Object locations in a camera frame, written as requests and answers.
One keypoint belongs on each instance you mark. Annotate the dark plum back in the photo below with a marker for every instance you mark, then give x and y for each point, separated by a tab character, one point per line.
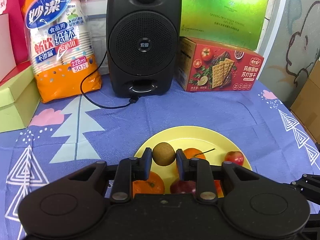
183	187

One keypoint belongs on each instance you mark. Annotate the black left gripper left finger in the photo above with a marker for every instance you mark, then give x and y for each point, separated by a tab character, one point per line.
126	172

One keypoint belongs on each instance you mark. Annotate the large orange with stem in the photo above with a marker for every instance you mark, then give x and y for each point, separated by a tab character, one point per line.
191	153

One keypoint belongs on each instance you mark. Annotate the light green shoe box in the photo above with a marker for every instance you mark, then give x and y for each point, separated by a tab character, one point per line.
19	100

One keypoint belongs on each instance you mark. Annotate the paper cups orange package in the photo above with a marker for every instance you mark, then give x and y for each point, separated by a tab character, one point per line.
60	48

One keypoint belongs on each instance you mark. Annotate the yellow plastic plate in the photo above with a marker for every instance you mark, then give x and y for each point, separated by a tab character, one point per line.
183	137

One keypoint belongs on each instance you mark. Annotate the brown kiwi fruit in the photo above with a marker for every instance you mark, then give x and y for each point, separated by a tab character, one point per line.
163	154

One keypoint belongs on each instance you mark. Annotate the small red apple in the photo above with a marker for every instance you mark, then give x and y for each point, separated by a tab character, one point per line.
236	157

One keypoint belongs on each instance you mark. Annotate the red cracker box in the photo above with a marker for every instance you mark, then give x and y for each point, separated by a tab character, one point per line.
205	66

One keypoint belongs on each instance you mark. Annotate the pink coffee cup box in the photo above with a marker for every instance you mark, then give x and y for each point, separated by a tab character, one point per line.
14	49

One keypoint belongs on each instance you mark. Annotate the small orange right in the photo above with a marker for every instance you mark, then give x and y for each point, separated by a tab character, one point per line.
218	189

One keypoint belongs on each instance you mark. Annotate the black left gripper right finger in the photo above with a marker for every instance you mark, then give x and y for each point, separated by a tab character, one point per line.
199	171

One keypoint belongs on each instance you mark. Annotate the green gift box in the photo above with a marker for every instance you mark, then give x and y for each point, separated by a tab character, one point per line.
235	22

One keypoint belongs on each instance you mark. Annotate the black speaker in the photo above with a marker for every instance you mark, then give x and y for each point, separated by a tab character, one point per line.
142	38

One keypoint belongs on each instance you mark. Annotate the brown cardboard box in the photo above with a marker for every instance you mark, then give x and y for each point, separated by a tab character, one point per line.
306	106

